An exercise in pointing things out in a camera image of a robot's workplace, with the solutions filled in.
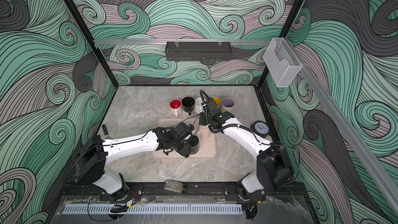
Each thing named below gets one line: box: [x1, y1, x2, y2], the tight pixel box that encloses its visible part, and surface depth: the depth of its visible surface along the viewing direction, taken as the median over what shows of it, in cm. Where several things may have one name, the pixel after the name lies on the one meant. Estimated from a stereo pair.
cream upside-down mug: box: [168, 98, 183, 117], surface depth 100 cm
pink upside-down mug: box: [196, 125, 212, 140], surface depth 87 cm
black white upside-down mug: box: [181, 96, 195, 116], surface depth 100 cm
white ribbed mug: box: [194, 96, 205, 115], surface depth 100 cm
